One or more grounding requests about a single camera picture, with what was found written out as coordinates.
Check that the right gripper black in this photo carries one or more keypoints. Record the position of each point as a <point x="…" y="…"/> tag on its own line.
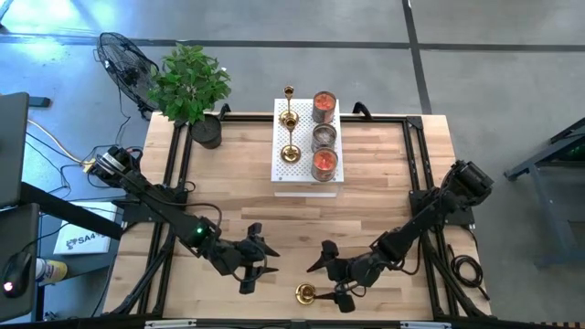
<point x="356" y="269"/>

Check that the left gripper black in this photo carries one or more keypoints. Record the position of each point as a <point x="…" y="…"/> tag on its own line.
<point x="228" y="258"/>

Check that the brass candlestick holder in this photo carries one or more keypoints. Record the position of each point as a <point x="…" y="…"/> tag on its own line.
<point x="289" y="121"/>
<point x="290" y="155"/>
<point x="304" y="294"/>

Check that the orange candle dark tin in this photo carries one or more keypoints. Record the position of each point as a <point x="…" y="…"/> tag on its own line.
<point x="324" y="161"/>
<point x="324" y="101"/>

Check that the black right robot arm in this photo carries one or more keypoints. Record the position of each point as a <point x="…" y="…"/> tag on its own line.
<point x="425" y="215"/>

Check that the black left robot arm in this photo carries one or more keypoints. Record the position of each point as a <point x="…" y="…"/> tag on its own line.
<point x="169" y="215"/>

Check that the white perforated metal shelf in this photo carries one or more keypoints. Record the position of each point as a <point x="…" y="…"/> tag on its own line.
<point x="301" y="176"/>

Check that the white printed paper box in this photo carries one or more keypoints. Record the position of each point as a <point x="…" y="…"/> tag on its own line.
<point x="82" y="237"/>

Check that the black desk beam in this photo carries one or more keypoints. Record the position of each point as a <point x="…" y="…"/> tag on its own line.
<point x="68" y="210"/>

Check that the green potted plant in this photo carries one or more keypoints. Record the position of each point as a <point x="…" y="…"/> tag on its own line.
<point x="187" y="77"/>

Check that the white yellow spray can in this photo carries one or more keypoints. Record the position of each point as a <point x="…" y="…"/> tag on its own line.
<point x="50" y="272"/>

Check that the blue-grey metal cart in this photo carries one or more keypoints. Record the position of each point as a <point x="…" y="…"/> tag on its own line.
<point x="550" y="215"/>

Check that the black computer mouse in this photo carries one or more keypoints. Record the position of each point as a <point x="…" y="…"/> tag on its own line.
<point x="17" y="274"/>

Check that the dark grey desk pad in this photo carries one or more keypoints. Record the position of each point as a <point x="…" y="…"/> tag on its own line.
<point x="18" y="228"/>

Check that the black floor fan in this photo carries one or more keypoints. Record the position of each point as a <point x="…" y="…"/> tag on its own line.
<point x="121" y="61"/>

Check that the dark grey monitor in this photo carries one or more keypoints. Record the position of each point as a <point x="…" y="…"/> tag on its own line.
<point x="11" y="146"/>

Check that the silver frame bracket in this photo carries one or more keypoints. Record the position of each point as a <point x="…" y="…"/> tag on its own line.
<point x="425" y="325"/>
<point x="169" y="324"/>

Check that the black aluminium table frame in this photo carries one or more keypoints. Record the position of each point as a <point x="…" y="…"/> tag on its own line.
<point x="375" y="119"/>

